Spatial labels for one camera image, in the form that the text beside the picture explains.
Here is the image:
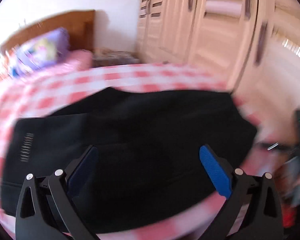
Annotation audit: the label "black pants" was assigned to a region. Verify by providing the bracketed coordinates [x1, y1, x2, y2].
[0, 88, 257, 233]

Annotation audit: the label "pink checkered bed sheet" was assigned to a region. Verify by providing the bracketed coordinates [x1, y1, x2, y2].
[0, 63, 286, 240]

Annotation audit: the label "light wooden wardrobe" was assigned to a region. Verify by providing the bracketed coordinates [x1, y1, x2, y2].
[136, 0, 300, 129]

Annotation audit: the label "pink quilted pillow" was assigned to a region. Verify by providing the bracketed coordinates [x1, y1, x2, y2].
[64, 50, 93, 70]

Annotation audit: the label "purple floral folded quilt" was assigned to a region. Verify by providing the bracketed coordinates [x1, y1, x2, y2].
[9, 27, 70, 77]

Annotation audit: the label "floral covered nightstand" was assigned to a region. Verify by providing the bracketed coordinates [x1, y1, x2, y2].
[92, 48, 140, 68]

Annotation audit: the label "wooden headboard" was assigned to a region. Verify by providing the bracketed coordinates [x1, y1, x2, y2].
[0, 10, 96, 54]

